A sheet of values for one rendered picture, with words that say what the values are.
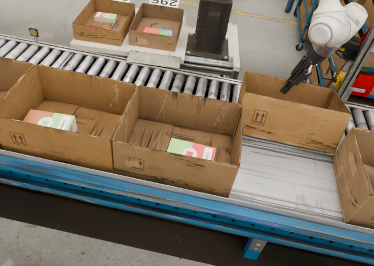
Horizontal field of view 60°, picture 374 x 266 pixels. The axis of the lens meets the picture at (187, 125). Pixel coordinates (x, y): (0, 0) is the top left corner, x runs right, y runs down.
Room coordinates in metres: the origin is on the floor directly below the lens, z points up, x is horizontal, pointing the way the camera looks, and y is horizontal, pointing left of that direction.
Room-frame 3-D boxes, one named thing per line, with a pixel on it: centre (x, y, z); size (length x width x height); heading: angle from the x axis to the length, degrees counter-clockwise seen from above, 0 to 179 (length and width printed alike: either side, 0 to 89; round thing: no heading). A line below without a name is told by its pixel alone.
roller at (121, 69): (1.26, 0.42, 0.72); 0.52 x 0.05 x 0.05; 176
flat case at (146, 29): (1.78, 0.27, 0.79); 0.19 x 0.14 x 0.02; 92
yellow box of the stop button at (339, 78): (1.51, -0.75, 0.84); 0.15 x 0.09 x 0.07; 86
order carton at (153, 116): (0.78, 0.01, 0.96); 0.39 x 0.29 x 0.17; 87
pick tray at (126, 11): (1.84, 0.59, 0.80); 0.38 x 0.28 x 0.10; 0
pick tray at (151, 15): (1.87, 0.28, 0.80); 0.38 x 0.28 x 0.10; 0
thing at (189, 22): (1.90, 0.25, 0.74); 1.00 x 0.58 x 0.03; 91
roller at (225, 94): (1.22, -0.16, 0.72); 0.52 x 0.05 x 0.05; 176
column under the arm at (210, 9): (1.80, -0.05, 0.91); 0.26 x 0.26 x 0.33; 1
